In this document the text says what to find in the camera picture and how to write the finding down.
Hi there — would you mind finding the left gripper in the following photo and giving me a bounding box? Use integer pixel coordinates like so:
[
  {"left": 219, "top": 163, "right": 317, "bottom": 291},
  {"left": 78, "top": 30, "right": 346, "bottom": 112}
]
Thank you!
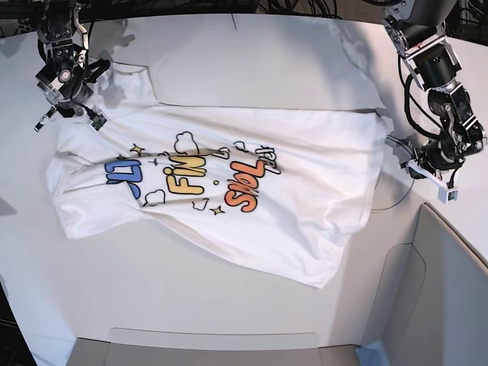
[{"left": 400, "top": 146, "right": 458, "bottom": 189}]

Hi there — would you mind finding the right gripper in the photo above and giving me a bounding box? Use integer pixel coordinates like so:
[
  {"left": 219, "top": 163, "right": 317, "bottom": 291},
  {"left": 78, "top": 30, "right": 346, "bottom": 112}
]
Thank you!
[{"left": 34, "top": 100, "right": 95, "bottom": 133}]

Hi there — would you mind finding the white t-shirt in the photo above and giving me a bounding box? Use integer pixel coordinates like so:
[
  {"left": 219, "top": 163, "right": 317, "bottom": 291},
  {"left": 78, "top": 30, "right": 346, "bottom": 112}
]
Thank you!
[{"left": 47, "top": 64, "right": 387, "bottom": 288}]

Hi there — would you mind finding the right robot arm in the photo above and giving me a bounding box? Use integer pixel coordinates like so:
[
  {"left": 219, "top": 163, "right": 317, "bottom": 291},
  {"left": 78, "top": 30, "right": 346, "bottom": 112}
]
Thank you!
[{"left": 34, "top": 1, "right": 111, "bottom": 132}]

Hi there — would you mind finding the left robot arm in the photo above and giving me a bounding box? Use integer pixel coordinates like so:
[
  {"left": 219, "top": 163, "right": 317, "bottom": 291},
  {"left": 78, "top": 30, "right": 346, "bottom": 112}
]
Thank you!
[{"left": 382, "top": 1, "right": 487, "bottom": 192}]

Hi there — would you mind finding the beige chair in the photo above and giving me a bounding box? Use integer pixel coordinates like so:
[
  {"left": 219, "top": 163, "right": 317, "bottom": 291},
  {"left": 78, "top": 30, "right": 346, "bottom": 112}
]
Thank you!
[{"left": 68, "top": 199, "right": 487, "bottom": 365}]

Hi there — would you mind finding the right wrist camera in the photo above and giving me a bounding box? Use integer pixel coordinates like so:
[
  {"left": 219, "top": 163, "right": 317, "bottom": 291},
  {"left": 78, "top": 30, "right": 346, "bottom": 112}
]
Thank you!
[{"left": 90, "top": 114, "right": 107, "bottom": 131}]

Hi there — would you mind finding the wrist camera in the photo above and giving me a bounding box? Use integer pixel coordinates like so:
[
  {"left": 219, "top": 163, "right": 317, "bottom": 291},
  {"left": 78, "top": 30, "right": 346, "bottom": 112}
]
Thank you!
[
  {"left": 438, "top": 187, "right": 459, "bottom": 204},
  {"left": 90, "top": 114, "right": 107, "bottom": 131}
]

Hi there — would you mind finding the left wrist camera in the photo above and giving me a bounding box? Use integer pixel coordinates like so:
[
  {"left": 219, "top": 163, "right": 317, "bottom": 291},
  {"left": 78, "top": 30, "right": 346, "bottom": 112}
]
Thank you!
[{"left": 438, "top": 187, "right": 459, "bottom": 204}]

